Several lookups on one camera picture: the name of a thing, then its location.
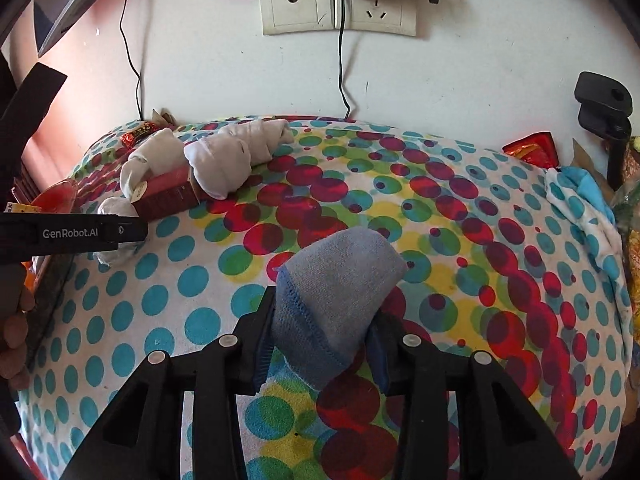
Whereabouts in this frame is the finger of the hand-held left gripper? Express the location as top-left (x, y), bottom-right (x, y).
top-left (0, 62), bottom-right (68, 211)

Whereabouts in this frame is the red candy wrapper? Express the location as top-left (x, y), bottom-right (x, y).
top-left (121, 121), bottom-right (157, 147)

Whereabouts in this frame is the white sock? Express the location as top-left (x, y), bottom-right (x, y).
top-left (183, 132), bottom-right (253, 199)
top-left (96, 196), bottom-right (142, 267)
top-left (119, 127), bottom-right (190, 202)
top-left (217, 118), bottom-right (297, 161)

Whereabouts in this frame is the dark red box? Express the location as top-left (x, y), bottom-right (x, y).
top-left (131, 169), bottom-right (202, 222)

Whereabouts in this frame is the black television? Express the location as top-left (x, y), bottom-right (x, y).
top-left (36, 0), bottom-right (135, 59)

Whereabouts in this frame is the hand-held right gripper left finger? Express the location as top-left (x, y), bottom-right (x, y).
top-left (60, 285), bottom-right (278, 480)

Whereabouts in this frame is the blue white dotted cloth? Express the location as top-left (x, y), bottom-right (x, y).
top-left (544, 164), bottom-right (628, 321)

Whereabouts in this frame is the red round tray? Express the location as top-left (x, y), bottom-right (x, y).
top-left (10, 179), bottom-right (81, 361)

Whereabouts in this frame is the person's left hand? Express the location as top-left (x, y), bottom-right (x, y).
top-left (0, 262), bottom-right (36, 393)

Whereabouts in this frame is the white wall power socket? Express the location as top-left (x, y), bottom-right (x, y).
top-left (334, 0), bottom-right (418, 38)

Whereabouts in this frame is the thin black television cable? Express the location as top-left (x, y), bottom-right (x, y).
top-left (119, 0), bottom-right (144, 121)

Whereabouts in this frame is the black adapter cable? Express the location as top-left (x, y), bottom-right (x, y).
top-left (337, 0), bottom-right (352, 120)

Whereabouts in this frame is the black clamp holder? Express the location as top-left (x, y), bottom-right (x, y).
top-left (574, 71), bottom-right (633, 191)

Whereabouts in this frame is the clear plastic bag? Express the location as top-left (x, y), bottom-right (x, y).
top-left (612, 185), bottom-right (640, 311)

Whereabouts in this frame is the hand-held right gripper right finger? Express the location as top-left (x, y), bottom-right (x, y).
top-left (365, 310), bottom-right (583, 480)

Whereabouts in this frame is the red foil packet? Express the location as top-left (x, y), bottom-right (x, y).
top-left (502, 131), bottom-right (560, 168)

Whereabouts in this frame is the polka dot tablecloth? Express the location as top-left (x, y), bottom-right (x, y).
top-left (15, 115), bottom-right (636, 480)

